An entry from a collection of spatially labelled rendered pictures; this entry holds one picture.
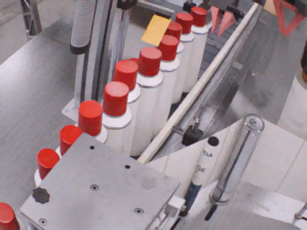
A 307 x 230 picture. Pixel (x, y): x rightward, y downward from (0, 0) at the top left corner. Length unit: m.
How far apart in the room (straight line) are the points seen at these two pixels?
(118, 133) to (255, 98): 0.45
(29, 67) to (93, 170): 0.67
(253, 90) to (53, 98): 0.46
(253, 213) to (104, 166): 0.40
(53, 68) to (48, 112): 0.16
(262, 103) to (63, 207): 0.68
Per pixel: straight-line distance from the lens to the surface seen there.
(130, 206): 0.39
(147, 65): 0.65
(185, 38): 0.79
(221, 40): 1.14
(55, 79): 1.00
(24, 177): 0.79
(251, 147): 0.63
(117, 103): 0.58
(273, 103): 0.99
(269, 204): 0.78
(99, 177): 0.40
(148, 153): 0.74
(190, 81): 0.90
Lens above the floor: 1.46
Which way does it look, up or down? 43 degrees down
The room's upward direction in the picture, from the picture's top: 12 degrees clockwise
